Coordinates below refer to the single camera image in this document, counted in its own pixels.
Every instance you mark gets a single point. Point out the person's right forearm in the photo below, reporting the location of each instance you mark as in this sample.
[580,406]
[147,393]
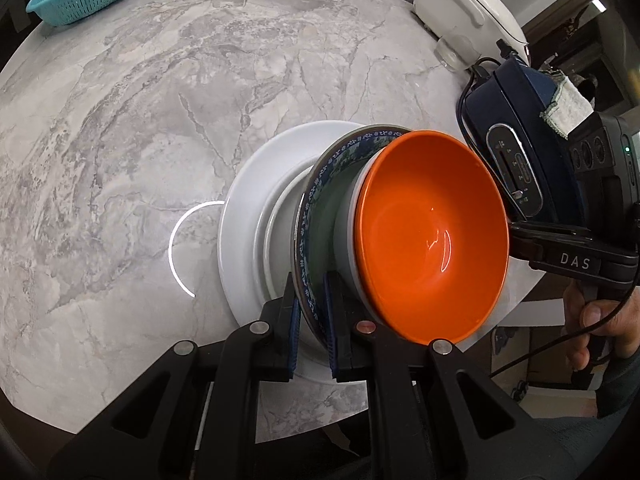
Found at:
[620,385]

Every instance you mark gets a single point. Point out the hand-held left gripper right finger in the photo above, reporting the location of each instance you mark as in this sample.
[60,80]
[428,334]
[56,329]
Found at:
[332,340]

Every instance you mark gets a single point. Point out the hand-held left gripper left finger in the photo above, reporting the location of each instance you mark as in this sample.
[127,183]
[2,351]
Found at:
[295,330]

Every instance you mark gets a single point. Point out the orange bowl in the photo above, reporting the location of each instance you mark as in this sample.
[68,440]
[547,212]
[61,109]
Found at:
[430,230]

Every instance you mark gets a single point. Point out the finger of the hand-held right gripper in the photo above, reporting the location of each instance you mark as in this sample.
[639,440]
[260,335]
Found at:
[525,240]

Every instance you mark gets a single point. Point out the blue patterned ceramic bowl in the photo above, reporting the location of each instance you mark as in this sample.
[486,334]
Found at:
[325,210]

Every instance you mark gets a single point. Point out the clear drinking glass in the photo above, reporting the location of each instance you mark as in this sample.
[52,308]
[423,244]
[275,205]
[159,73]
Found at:
[447,55]

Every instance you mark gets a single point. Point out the large white plate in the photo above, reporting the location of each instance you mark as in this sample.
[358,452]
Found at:
[240,240]

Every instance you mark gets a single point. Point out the deep white plate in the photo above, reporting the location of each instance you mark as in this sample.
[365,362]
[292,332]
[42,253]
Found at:
[277,220]

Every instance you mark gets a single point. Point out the white dish cloth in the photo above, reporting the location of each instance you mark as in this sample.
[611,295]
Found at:
[570,105]

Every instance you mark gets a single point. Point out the navy blue electric cooker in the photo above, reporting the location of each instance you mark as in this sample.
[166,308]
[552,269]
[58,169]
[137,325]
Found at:
[520,105]

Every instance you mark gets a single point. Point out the white rice cooker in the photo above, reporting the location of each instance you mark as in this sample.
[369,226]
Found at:
[465,5]

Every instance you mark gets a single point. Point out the person's right hand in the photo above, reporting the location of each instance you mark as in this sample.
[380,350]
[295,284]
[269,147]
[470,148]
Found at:
[592,317]

